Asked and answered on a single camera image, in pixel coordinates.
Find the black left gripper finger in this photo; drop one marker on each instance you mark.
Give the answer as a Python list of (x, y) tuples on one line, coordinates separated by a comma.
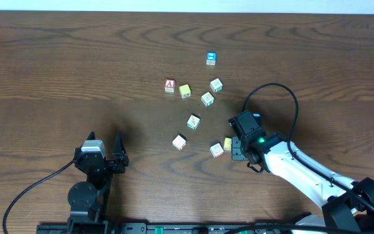
[(91, 136), (119, 151)]

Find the yellow top ball block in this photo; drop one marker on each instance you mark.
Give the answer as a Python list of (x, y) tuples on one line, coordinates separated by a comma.
[(185, 91)]

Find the wooden block dragonfly picture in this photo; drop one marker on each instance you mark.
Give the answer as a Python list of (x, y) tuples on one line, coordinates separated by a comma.
[(207, 99)]

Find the wooden block snail picture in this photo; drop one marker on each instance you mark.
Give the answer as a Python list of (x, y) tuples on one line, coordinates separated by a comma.
[(216, 150)]

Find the blue top wooden block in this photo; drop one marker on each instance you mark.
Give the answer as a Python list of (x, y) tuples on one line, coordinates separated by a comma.
[(211, 58)]

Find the plain block green edge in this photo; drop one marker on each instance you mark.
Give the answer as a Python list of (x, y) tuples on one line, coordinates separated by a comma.
[(216, 85)]

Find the wooden block red side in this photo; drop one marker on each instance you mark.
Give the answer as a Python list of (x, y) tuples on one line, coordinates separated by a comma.
[(179, 142)]

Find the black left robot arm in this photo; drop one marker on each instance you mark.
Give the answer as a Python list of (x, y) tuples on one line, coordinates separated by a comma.
[(88, 199)]

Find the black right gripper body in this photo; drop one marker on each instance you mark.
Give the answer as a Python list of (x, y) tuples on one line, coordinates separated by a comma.
[(243, 148)]

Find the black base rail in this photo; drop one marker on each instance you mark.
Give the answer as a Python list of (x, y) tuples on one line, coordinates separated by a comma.
[(135, 228)]

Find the red letter A block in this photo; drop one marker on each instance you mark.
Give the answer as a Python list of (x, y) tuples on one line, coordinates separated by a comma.
[(169, 85)]

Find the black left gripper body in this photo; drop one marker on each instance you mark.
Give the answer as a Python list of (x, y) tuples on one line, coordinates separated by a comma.
[(108, 164)]

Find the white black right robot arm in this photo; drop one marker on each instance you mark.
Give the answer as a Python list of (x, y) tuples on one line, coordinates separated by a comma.
[(346, 204)]

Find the wooden block violin picture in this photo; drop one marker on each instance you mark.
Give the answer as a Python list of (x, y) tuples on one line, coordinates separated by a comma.
[(193, 122)]

